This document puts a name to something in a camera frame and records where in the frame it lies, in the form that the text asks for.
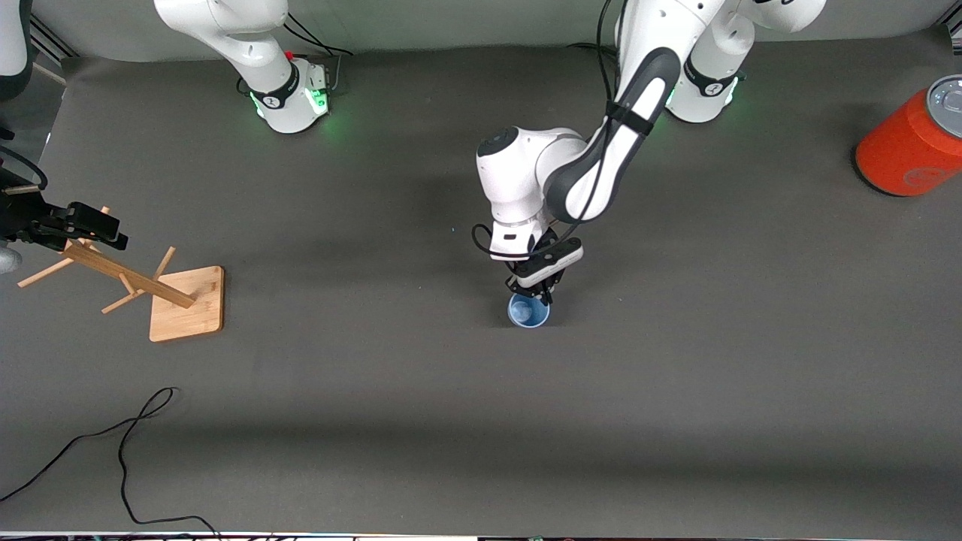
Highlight black arm base cables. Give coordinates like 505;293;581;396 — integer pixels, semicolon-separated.
567;42;625;65
237;11;355;96

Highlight black left arm base cables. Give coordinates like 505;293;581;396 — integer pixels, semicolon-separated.
567;42;625;65

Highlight light blue cup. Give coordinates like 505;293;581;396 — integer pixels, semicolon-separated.
507;293;552;329

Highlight orange cylindrical can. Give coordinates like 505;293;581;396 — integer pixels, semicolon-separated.
855;74;962;198

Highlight thin black cable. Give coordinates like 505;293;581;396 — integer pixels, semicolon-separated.
0;387;223;541

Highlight wooden cup rack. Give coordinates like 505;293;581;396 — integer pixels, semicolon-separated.
17;207;225;343

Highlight black right arm base cables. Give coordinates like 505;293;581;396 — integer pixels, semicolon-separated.
237;11;355;96

